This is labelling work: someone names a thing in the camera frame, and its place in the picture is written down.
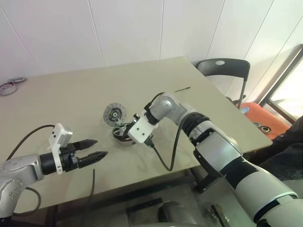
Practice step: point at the large dark metal bearing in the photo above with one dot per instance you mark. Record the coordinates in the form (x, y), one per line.
(265, 129)

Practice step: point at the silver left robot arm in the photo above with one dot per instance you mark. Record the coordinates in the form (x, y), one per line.
(21, 168)

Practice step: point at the small blue bottle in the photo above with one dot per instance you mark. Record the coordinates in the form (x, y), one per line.
(245, 110)

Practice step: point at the small metal bearing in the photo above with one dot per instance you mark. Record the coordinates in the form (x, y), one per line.
(256, 124)

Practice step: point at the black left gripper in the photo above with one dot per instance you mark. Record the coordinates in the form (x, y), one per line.
(68, 158)

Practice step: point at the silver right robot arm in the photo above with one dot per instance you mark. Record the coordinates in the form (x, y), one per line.
(217, 146)

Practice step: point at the black folding chair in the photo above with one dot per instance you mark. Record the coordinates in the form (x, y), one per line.
(222, 67)

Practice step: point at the dark window frame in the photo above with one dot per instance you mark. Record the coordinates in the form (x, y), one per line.
(281, 82)

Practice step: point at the silver spoked rotor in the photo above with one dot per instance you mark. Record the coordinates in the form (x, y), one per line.
(120, 132)

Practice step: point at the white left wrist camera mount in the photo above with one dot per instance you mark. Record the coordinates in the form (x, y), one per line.
(58, 137)

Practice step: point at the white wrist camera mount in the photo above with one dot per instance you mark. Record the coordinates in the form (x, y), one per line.
(140, 128)
(58, 137)

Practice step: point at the rusty metal bracket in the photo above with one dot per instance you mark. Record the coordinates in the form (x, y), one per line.
(219, 216)

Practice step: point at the black motor housing with windings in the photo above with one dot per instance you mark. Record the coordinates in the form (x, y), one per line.
(123, 141)

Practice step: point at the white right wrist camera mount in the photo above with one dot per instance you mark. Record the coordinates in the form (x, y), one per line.
(140, 128)

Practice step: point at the thin dark rod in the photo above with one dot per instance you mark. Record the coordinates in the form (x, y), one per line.
(182, 89)

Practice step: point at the grey round motor lid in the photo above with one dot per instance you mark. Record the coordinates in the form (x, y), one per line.
(115, 112)

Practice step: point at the large dark rounded shape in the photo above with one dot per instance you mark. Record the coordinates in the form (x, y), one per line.
(176, 212)

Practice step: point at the person in beige jacket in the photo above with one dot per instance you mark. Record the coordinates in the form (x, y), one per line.
(288, 142)

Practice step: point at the black flat bar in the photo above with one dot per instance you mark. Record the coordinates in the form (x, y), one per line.
(144, 206)

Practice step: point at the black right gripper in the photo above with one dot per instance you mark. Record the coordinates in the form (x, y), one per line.
(136, 118)

